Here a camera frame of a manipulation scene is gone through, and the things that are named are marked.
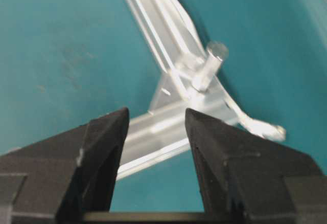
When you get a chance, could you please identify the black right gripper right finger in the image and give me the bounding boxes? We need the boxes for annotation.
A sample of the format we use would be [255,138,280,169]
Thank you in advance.
[185,108,326,223]

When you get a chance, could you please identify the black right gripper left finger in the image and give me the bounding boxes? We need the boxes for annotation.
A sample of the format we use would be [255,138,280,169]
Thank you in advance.
[1,108,129,223]

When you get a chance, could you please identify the steel pin bottom left corner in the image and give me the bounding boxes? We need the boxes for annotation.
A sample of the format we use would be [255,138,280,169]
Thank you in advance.
[192,41,229,92]

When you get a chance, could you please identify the square aluminium extrusion frame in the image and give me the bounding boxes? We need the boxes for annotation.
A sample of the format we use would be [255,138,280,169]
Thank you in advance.
[117,0,239,180]

